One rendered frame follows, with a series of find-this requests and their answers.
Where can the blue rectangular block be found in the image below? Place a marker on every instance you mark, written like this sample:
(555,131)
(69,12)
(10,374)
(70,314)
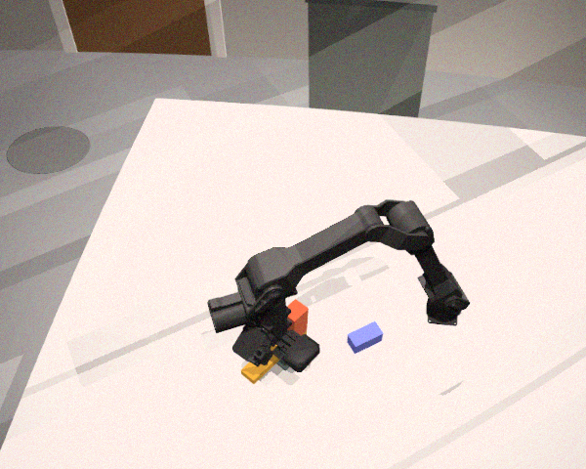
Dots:
(364,337)

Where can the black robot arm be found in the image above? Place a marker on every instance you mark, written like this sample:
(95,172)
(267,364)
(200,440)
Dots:
(273,275)

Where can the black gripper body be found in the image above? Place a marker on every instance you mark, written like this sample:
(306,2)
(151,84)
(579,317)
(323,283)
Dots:
(299,350)

